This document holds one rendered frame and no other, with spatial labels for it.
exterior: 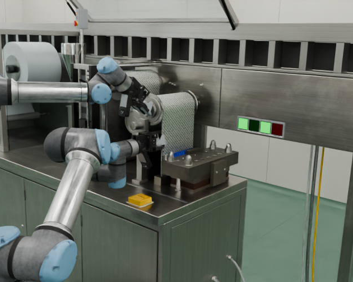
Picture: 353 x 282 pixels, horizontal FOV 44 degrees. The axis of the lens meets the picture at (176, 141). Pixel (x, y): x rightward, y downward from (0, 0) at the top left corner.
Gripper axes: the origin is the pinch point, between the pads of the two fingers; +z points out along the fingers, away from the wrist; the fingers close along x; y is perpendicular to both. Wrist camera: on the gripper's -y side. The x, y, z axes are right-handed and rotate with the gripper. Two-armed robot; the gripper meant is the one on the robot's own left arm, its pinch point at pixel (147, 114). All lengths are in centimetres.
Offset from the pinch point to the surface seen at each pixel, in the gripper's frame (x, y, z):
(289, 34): -49, 53, 4
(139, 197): -15.4, -36.3, 4.2
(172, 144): -5.4, -3.7, 18.8
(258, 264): -2, -19, 168
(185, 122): -5.4, 9.7, 20.1
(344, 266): -79, -18, 84
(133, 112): 13.6, 1.9, 4.1
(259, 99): -36, 30, 23
